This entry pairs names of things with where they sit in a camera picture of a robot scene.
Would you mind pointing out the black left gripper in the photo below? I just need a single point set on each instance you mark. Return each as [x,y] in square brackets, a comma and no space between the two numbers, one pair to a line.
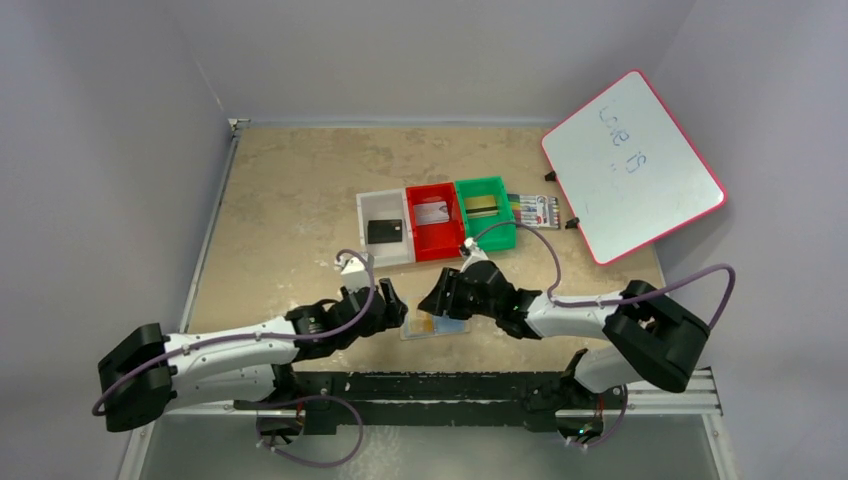
[395,308]

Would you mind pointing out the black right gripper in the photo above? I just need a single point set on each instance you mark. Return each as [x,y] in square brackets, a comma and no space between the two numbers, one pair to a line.
[449,295]

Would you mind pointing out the beige card holder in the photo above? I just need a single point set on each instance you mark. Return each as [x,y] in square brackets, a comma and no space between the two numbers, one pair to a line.
[443,325]

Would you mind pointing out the red plastic bin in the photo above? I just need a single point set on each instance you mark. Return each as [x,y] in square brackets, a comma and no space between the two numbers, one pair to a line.
[441,240]

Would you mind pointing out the gold credit card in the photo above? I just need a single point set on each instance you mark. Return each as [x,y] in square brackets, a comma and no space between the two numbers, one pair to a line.
[481,206]

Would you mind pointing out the white plastic bin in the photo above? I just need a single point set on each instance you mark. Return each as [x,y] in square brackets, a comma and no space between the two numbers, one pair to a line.
[386,204]

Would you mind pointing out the green plastic bin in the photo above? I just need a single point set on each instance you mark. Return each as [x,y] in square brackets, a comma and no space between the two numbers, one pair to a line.
[500,238]

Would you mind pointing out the marker pen pack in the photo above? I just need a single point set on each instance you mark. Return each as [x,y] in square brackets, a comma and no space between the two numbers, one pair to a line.
[538,211]

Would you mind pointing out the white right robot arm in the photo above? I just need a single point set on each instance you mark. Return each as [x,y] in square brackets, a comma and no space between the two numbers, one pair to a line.
[652,338]

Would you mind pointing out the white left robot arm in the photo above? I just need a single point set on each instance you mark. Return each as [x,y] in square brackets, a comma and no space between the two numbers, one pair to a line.
[150,373]

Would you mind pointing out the black credit card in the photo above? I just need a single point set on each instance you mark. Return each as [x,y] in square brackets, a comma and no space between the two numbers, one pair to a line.
[384,231]

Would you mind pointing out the silver credit card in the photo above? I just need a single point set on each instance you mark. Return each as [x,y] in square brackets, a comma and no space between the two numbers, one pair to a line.
[431,213]

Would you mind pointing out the pink framed whiteboard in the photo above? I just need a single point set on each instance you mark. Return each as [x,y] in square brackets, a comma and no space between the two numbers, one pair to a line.
[629,172]

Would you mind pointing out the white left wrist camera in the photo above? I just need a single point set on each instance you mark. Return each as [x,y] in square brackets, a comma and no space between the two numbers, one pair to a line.
[356,273]

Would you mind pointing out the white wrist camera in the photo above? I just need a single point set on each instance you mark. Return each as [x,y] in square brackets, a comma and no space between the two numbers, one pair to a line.
[471,253]
[356,273]

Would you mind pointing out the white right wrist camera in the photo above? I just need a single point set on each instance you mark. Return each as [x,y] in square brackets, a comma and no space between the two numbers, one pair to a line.
[471,253]

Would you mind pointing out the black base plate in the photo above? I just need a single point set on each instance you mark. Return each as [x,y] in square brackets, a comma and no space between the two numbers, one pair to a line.
[539,402]

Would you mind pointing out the aluminium frame rail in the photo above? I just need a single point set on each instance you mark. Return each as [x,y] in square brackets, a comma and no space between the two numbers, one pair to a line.
[656,435]

